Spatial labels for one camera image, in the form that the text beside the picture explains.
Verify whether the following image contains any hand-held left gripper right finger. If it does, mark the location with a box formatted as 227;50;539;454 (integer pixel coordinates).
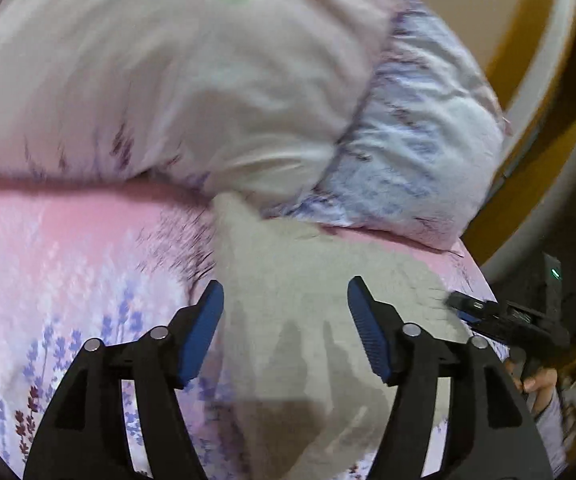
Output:
347;276;554;480

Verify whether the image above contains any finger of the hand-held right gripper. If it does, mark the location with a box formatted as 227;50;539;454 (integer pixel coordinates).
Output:
446;291;500;337

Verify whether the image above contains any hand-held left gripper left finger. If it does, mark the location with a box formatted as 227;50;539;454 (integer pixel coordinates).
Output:
23;280;226;480

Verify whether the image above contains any grey cable-knit sweater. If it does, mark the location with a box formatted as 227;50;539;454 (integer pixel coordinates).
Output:
210;192;474;480

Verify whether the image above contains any person's right forearm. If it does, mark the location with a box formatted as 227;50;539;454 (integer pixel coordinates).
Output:
532;389;570;477

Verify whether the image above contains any person's right hand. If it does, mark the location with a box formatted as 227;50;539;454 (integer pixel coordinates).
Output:
513;367;562;413

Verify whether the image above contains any pink floral bed sheet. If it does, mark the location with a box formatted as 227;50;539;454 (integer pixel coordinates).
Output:
0;179;510;480

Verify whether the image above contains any blue and pink floral pillow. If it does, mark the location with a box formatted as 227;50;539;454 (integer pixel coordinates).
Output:
263;0;514;253

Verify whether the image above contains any wooden headboard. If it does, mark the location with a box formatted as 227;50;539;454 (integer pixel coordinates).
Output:
460;0;576;273

